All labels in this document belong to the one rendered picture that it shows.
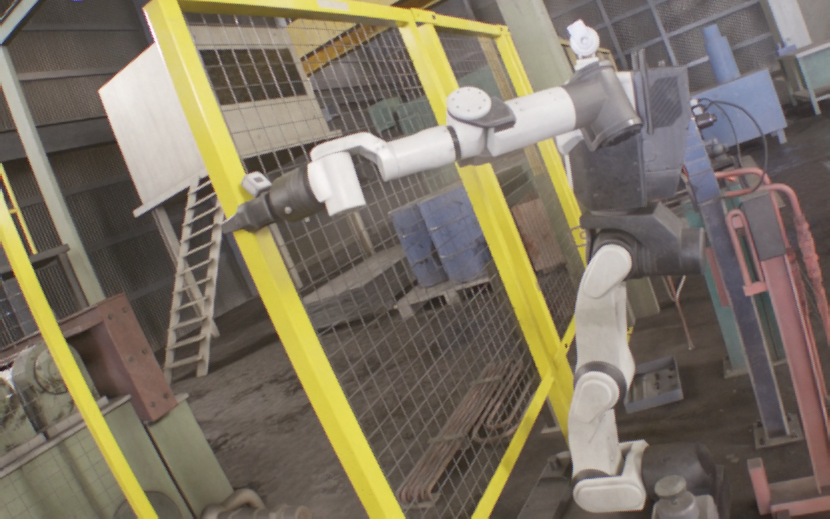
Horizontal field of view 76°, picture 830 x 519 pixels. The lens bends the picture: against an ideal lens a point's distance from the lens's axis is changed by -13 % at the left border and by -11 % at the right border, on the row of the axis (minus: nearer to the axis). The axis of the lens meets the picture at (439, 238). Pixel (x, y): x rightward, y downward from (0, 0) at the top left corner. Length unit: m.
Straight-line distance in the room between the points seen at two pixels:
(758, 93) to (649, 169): 6.52
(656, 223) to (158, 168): 10.01
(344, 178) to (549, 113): 0.38
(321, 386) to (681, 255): 0.84
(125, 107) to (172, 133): 1.25
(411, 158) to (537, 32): 2.52
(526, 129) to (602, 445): 0.95
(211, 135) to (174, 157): 9.37
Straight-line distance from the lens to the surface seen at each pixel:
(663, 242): 1.40
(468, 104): 1.05
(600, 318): 1.50
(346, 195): 1.00
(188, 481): 3.07
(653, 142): 1.34
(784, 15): 11.50
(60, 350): 2.33
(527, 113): 1.08
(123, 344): 2.83
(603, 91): 1.16
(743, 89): 7.81
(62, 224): 6.63
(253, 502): 3.14
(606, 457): 1.73
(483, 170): 2.27
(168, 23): 1.24
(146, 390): 2.85
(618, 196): 1.35
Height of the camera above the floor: 1.29
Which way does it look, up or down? 7 degrees down
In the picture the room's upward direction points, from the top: 23 degrees counter-clockwise
